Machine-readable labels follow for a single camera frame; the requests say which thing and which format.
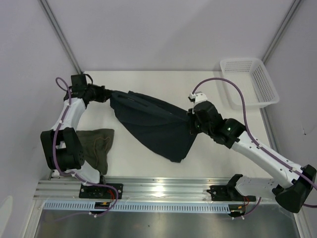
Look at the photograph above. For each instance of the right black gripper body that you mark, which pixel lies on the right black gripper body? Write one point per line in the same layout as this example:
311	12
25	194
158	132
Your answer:
198	127

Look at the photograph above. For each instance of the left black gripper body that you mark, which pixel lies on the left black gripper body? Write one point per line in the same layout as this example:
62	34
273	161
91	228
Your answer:
97	93

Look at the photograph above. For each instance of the dark teal shorts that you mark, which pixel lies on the dark teal shorts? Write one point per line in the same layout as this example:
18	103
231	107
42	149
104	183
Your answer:
160	126

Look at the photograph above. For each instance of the olive green shorts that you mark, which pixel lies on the olive green shorts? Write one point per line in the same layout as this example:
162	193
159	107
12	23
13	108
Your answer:
96	145

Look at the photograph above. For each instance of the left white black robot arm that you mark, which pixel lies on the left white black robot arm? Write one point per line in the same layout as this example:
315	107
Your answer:
78	153

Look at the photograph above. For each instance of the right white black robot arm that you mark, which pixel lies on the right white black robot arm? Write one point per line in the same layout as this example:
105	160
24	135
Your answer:
291	183

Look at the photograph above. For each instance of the white perforated plastic basket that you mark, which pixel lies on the white perforated plastic basket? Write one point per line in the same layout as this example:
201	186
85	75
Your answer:
252	78

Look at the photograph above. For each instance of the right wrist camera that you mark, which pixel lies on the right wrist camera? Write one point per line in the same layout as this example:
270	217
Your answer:
196	98

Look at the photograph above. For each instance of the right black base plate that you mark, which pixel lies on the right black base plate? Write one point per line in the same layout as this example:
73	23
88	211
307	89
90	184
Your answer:
223	193

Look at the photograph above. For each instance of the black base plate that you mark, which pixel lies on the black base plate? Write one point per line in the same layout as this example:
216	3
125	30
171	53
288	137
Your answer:
97	192
223	193

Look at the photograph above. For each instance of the left aluminium frame post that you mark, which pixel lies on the left aluminium frame post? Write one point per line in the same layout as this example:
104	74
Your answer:
53	21

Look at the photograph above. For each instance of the aluminium frame post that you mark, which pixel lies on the aluminium frame post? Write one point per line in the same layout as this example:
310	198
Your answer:
53	21
281	30

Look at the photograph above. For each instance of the aluminium mounting rail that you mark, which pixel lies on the aluminium mounting rail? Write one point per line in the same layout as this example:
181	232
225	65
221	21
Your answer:
168	190

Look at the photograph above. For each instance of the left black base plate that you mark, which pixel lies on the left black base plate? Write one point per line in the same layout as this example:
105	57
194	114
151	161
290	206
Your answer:
97	192

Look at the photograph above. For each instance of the slotted grey cable duct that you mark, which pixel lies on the slotted grey cable duct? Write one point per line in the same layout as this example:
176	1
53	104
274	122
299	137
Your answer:
140	207

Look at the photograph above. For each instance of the right aluminium frame post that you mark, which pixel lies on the right aluminium frame post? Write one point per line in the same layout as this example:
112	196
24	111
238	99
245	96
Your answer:
281	30

